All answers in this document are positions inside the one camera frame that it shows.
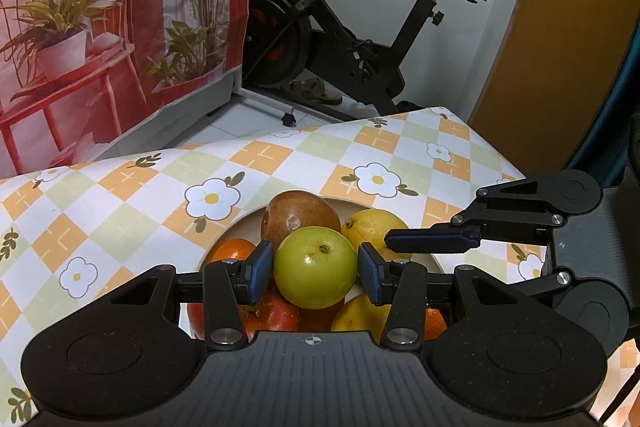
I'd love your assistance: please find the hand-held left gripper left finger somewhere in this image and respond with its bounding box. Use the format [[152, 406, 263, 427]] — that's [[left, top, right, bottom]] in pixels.
[[95, 241, 275, 352]]

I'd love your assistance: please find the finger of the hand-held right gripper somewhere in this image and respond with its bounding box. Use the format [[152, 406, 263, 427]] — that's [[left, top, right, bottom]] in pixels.
[[384, 177, 568, 254], [525, 271, 573, 303]]

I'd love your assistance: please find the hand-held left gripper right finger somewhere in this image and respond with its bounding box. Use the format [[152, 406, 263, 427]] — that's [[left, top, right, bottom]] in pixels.
[[357, 242, 533, 352]]

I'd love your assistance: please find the orange tangerine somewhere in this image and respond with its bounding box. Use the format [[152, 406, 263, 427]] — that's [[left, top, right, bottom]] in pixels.
[[205, 238, 258, 265], [425, 307, 448, 340], [297, 297, 346, 333]]

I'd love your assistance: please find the red apple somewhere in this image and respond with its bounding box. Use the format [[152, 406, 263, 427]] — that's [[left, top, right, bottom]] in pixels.
[[187, 282, 302, 342]]

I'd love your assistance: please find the large yellow lemon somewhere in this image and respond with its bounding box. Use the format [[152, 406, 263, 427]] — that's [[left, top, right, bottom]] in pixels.
[[340, 209, 413, 264]]

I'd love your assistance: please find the beige round plate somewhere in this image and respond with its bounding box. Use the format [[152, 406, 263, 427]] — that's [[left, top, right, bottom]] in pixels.
[[197, 199, 443, 308]]

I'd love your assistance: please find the pale green apple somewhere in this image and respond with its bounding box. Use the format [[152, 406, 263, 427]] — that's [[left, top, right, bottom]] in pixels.
[[273, 227, 359, 309]]

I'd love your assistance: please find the reddish brown pomegranate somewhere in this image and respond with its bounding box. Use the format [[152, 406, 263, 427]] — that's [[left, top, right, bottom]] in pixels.
[[260, 190, 342, 253]]

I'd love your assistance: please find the brown sandal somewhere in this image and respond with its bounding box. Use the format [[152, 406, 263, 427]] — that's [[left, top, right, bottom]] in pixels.
[[292, 77, 343, 105]]

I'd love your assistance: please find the brown wooden door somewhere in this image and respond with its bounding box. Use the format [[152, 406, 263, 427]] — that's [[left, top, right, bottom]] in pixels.
[[467, 0, 640, 175]]

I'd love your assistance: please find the black exercise bike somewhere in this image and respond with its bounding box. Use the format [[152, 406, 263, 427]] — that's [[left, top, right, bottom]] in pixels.
[[242, 0, 496, 128]]

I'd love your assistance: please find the printed pink backdrop cloth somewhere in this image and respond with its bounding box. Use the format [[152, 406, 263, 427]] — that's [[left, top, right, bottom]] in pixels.
[[0, 0, 258, 178]]

